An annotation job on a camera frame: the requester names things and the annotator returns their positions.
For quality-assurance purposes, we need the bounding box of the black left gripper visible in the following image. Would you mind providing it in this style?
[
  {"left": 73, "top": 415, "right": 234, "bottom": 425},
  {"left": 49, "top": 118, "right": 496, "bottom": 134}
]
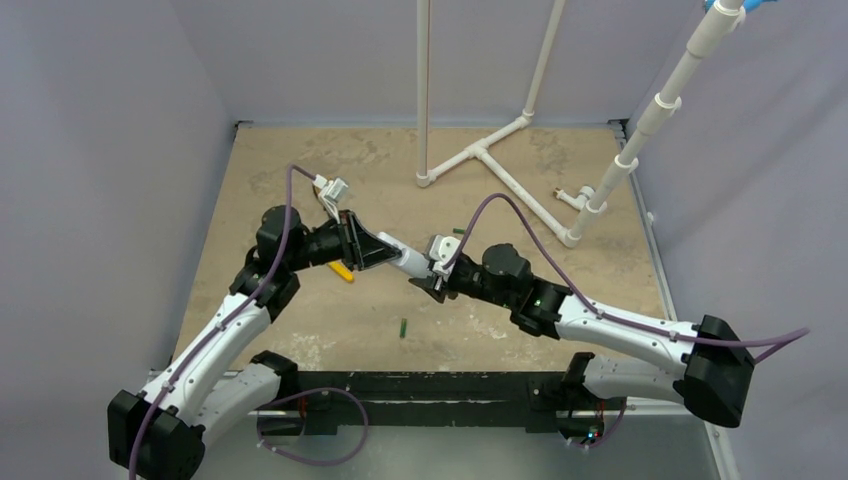
[{"left": 287, "top": 210, "right": 401, "bottom": 273}]

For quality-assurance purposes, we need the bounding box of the white remote control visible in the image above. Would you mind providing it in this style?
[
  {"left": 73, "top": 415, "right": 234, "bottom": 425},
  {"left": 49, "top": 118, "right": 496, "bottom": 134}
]
[{"left": 377, "top": 232, "right": 433, "bottom": 279}]

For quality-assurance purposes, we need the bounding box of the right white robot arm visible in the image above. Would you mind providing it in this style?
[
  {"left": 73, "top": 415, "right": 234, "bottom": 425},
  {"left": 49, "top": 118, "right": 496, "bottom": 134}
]
[{"left": 399, "top": 244, "right": 755, "bottom": 428}]

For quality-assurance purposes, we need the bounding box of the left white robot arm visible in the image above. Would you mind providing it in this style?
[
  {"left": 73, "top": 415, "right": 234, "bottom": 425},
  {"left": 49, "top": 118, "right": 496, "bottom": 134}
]
[{"left": 107, "top": 205, "right": 408, "bottom": 479}]

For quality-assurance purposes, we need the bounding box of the white pipe fitting brass end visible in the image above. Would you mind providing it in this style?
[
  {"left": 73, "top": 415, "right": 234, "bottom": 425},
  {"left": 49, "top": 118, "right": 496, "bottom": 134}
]
[{"left": 553, "top": 185, "right": 595, "bottom": 210}]

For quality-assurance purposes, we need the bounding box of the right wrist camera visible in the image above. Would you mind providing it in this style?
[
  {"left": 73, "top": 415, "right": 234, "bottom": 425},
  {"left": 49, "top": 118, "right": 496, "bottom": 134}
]
[{"left": 426, "top": 234, "right": 461, "bottom": 277}]

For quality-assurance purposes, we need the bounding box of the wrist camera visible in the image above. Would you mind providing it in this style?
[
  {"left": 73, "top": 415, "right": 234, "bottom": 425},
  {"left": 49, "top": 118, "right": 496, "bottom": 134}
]
[
  {"left": 313, "top": 175, "right": 349, "bottom": 222},
  {"left": 426, "top": 234, "right": 461, "bottom": 277}
]

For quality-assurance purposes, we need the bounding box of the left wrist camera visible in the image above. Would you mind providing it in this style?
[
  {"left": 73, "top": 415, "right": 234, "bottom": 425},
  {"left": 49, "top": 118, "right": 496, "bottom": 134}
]
[{"left": 313, "top": 175, "right": 349, "bottom": 222}]

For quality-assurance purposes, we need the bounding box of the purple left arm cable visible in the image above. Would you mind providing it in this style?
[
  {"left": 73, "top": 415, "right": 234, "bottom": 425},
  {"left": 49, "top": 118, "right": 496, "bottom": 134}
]
[{"left": 127, "top": 164, "right": 326, "bottom": 480}]

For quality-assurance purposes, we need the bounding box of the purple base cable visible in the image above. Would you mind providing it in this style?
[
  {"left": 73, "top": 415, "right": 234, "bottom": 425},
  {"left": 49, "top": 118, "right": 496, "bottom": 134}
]
[{"left": 255, "top": 386, "right": 370, "bottom": 468}]

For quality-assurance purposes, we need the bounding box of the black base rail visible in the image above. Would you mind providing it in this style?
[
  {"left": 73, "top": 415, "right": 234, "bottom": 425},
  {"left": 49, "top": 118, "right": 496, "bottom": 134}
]
[{"left": 257, "top": 371, "right": 625, "bottom": 437}]

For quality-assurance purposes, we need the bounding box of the aluminium frame rail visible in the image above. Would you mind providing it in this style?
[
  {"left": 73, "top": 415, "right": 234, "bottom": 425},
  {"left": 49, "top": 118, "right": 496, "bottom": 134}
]
[{"left": 609, "top": 119, "right": 740, "bottom": 480}]

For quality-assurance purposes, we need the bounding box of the white PVC pipe frame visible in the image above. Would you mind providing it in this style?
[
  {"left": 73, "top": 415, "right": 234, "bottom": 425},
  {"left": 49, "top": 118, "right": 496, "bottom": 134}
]
[{"left": 415, "top": 0, "right": 750, "bottom": 249}]

